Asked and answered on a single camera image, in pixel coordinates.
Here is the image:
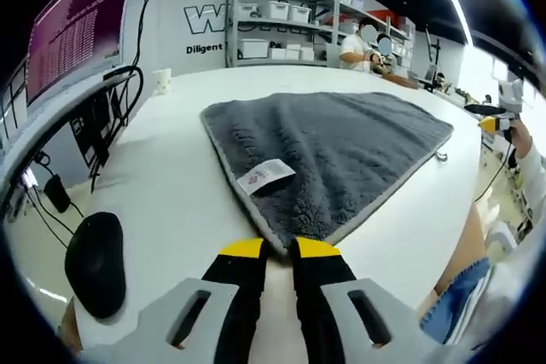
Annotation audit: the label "grey towel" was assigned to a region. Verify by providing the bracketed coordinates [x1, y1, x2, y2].
[199, 90, 455, 254]

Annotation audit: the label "person's bare legs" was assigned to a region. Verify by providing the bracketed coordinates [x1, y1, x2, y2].
[420, 204, 490, 318]

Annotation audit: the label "black equipment box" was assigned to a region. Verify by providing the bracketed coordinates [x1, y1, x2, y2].
[69, 90, 129, 171]

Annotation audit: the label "black power adapter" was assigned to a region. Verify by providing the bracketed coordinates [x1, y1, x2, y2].
[44, 174, 72, 215]

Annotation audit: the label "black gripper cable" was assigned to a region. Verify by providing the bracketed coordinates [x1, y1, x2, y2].
[473, 136, 515, 204]

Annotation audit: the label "row of white storage bins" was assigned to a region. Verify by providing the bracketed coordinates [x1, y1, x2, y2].
[236, 0, 317, 61]

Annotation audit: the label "person's denim shorts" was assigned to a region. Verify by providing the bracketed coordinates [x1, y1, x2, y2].
[419, 256, 492, 344]

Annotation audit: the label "black computer mouse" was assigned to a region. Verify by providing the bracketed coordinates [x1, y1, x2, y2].
[63, 211, 127, 321]

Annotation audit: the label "metal shelf rack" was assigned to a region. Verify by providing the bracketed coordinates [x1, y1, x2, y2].
[336, 0, 417, 71]
[224, 0, 342, 69]

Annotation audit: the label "brown wooden board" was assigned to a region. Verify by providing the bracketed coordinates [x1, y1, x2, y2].
[381, 73, 421, 89]

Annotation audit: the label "open grey laptop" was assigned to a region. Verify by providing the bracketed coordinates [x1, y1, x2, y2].
[420, 64, 440, 84]

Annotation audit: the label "black hanging cable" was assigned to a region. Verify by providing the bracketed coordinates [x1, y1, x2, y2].
[134, 0, 166, 69]

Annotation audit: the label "person's right hand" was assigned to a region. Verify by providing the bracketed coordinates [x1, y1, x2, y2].
[509, 118, 533, 156]

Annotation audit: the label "purple screen monitor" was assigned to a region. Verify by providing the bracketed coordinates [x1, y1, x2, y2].
[24, 0, 142, 106]

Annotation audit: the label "white paper cup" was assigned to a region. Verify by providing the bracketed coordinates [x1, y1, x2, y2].
[152, 67, 172, 95]

